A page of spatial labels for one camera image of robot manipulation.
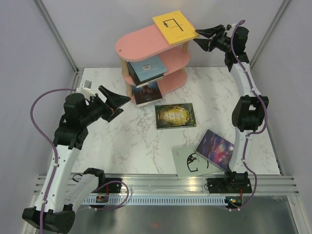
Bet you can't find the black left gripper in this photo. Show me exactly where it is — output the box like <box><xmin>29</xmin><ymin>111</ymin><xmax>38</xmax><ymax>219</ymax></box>
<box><xmin>80</xmin><ymin>85</ymin><xmax>131</xmax><ymax>126</ymax></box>

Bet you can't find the yellow booklet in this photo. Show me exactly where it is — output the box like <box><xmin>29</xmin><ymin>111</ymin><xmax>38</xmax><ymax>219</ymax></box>
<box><xmin>152</xmin><ymin>10</ymin><xmax>199</xmax><ymax>46</ymax></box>

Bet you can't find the aluminium front rail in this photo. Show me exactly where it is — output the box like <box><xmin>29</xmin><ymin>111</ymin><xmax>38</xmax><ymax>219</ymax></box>
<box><xmin>34</xmin><ymin>174</ymin><xmax>300</xmax><ymax>195</ymax></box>

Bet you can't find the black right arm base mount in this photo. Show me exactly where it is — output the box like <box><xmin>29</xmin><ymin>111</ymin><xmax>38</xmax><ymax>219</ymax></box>
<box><xmin>207</xmin><ymin>178</ymin><xmax>253</xmax><ymax>194</ymax></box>

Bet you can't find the pale grey booklet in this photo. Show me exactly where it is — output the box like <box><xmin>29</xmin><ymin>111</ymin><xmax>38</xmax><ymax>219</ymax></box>
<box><xmin>172</xmin><ymin>146</ymin><xmax>223</xmax><ymax>179</ymax></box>

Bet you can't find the black hardcover book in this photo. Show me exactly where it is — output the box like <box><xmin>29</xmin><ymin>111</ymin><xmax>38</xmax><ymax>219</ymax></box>
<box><xmin>127</xmin><ymin>62</ymin><xmax>164</xmax><ymax>88</ymax></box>

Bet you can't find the light blue booklet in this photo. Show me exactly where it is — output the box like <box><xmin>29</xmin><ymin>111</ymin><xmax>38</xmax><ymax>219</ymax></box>
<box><xmin>130</xmin><ymin>55</ymin><xmax>168</xmax><ymax>81</ymax></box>

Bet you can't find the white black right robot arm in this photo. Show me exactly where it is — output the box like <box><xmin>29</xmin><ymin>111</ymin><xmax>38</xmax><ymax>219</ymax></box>
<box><xmin>194</xmin><ymin>20</ymin><xmax>269</xmax><ymax>192</ymax></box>

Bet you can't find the blue ocean book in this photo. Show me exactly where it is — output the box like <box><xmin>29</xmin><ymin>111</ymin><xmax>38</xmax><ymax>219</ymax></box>
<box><xmin>138</xmin><ymin>99</ymin><xmax>163</xmax><ymax>107</ymax></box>

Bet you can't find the pink three-tier shelf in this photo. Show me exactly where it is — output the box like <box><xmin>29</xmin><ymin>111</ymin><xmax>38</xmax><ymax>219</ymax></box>
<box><xmin>115</xmin><ymin>24</ymin><xmax>191</xmax><ymax>102</ymax></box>

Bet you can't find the dark Wuthering Heights book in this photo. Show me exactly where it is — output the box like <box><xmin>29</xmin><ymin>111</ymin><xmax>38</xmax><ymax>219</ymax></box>
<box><xmin>132</xmin><ymin>82</ymin><xmax>163</xmax><ymax>106</ymax></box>

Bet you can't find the purple Robinson Crusoe book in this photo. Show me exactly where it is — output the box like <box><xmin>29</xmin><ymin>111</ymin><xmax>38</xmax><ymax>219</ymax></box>
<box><xmin>195</xmin><ymin>130</ymin><xmax>234</xmax><ymax>172</ymax></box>

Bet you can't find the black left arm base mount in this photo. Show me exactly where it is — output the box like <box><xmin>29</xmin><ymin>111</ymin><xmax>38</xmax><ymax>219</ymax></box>
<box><xmin>93</xmin><ymin>177</ymin><xmax>122</xmax><ymax>195</ymax></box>

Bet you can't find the green yellow Alice book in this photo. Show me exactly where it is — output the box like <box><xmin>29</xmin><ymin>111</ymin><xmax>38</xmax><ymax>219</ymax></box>
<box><xmin>155</xmin><ymin>103</ymin><xmax>196</xmax><ymax>130</ymax></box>

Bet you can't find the white slotted cable duct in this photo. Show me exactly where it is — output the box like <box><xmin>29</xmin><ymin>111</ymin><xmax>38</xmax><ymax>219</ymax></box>
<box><xmin>82</xmin><ymin>195</ymin><xmax>242</xmax><ymax>206</ymax></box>

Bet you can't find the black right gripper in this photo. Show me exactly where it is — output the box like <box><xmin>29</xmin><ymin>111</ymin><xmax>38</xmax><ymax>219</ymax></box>
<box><xmin>193</xmin><ymin>24</ymin><xmax>233</xmax><ymax>53</ymax></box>

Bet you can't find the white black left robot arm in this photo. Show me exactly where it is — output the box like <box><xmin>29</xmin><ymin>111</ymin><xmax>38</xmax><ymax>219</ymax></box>
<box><xmin>22</xmin><ymin>85</ymin><xmax>131</xmax><ymax>234</ymax></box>

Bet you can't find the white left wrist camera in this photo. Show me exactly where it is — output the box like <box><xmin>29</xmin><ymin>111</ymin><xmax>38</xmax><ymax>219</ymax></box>
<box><xmin>76</xmin><ymin>80</ymin><xmax>95</xmax><ymax>99</ymax></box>

